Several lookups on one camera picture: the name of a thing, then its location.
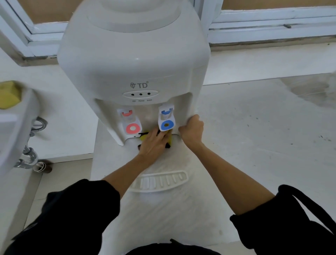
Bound blue tap lever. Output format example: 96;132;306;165
157;104;176;132

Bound white window frame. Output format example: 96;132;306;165
0;0;336;66

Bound person's left forearm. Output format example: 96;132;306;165
102;155;155;199

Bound person's left hand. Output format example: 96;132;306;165
138;128;174;166

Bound yellow sponge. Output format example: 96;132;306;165
0;81;23;110

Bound yellow grey cleaning cloth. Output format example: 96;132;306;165
138;129;174;152

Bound white drip tray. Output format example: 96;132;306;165
130;170;189;193

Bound brown cardboard window cover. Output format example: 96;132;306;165
222;0;336;11
17;0;84;25

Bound white water dispenser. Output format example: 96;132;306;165
57;0;211;146

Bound red tap lever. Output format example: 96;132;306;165
117;107;143;137

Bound white ceramic sink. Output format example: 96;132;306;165
0;81;40;177

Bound chrome sink pipes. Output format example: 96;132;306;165
14;117;53;174

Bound person's right forearm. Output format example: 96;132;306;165
189;143;275;216

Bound person's right hand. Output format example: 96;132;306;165
178;114;205;152

